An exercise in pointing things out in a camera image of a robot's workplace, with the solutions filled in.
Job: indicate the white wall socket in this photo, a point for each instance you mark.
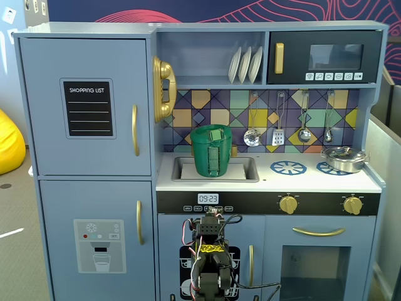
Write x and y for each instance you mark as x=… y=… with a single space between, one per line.
x=8 y=14

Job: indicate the gold stove knob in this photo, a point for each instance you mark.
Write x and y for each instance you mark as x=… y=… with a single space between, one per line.
x=288 y=204
x=353 y=205

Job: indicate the white plate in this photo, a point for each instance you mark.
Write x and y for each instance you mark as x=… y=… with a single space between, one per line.
x=255 y=64
x=244 y=65
x=234 y=66

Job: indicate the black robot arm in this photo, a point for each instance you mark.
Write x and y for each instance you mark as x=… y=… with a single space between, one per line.
x=210 y=269

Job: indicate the metal ladle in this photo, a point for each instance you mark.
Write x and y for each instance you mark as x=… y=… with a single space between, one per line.
x=304 y=135

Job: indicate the gold toy telephone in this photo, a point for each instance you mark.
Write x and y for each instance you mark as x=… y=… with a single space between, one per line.
x=166 y=91

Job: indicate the metal skimmer spoon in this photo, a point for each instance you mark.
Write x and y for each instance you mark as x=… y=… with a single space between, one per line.
x=252 y=138

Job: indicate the blue toy kitchen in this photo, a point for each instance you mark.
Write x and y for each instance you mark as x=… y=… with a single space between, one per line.
x=94 y=156

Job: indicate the blue fridge door with dispenser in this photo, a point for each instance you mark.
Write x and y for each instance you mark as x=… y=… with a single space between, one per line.
x=59 y=203

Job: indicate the green plastic container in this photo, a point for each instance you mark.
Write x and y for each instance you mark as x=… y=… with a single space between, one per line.
x=203 y=160

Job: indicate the blue oven door with window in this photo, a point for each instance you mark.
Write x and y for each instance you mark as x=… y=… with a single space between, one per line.
x=275 y=232

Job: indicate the black microwave door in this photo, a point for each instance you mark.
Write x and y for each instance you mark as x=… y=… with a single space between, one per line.
x=297 y=56

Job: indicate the grey sink basin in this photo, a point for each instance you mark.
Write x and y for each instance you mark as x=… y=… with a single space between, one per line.
x=250 y=171

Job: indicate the yellow bean bag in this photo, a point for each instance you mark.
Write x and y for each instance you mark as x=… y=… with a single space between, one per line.
x=9 y=144

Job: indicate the metal slotted spatula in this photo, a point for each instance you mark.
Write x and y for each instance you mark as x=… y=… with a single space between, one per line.
x=278 y=137

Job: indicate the gold faucet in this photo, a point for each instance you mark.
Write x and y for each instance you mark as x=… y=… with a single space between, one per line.
x=234 y=150

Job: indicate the blue dishwasher door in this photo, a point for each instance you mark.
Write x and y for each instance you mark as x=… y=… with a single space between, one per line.
x=170 y=232

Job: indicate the black shopping list chalkboard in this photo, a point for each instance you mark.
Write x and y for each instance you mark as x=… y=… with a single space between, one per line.
x=88 y=108

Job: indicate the blue fridge door with chalkboard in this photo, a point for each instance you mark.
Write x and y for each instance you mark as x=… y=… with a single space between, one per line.
x=47 y=125

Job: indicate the steel pot with lid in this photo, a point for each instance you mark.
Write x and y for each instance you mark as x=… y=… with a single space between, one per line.
x=344 y=158

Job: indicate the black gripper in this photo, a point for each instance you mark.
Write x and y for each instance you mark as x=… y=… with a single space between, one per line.
x=210 y=226

